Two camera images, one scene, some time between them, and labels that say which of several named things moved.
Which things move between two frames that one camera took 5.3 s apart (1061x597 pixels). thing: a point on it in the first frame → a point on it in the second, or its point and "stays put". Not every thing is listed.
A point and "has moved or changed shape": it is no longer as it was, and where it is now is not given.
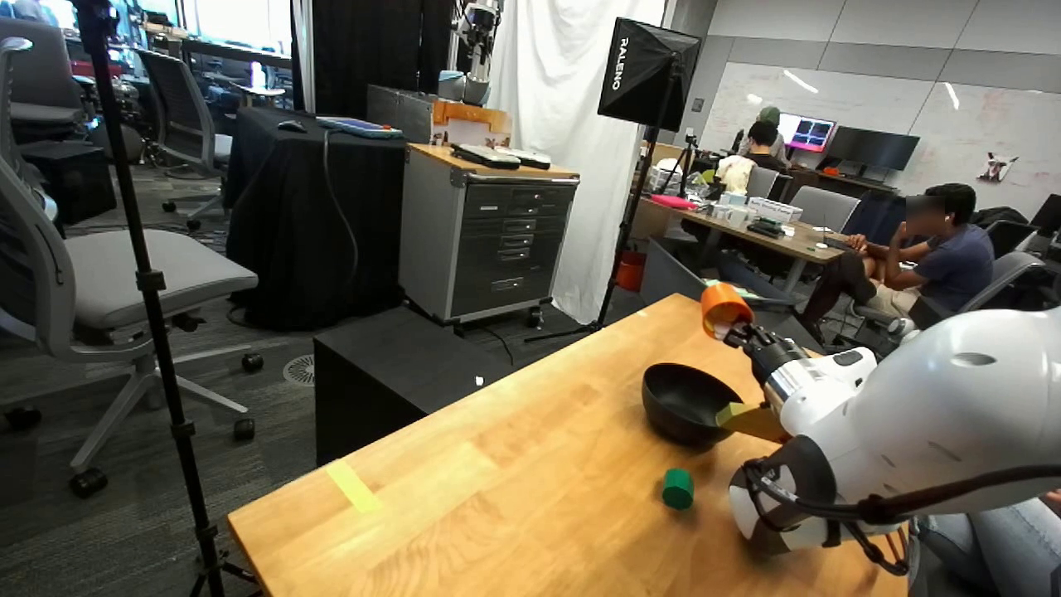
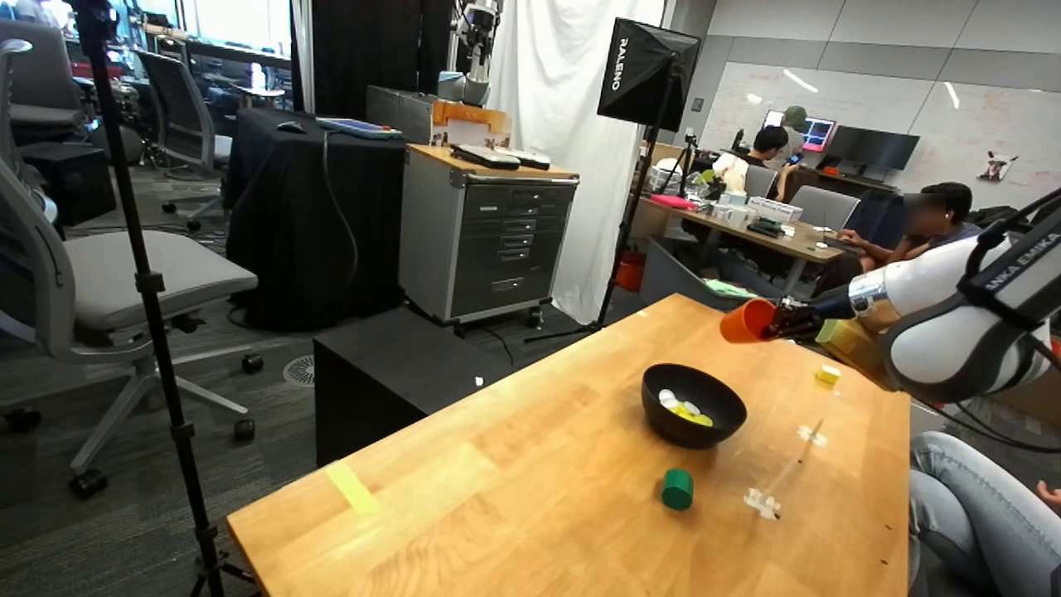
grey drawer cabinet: [479, 236] stays put
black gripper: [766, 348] → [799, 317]
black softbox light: [648, 73] stays put
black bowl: [685, 401] stays put
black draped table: [316, 222] stays put
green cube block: [678, 490] stays put
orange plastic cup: [723, 310] has moved or changed shape
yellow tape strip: [353, 486] stays put
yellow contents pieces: [734, 408] → [685, 408]
